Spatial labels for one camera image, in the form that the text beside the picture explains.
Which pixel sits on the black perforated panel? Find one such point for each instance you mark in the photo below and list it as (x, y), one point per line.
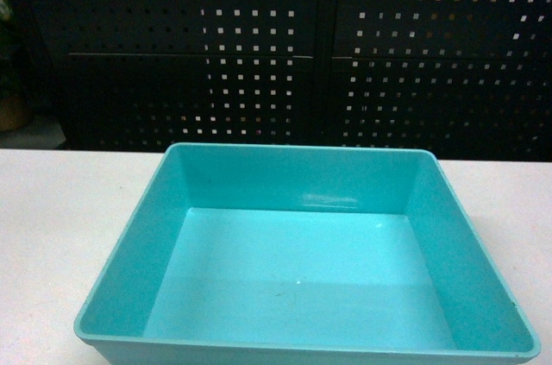
(464, 79)
(141, 75)

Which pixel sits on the teal plastic bin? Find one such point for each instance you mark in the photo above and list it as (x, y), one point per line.
(253, 254)

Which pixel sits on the black perforated panel right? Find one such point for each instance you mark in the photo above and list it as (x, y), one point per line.
(464, 79)

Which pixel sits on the black perforated panel left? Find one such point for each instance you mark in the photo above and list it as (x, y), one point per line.
(141, 75)

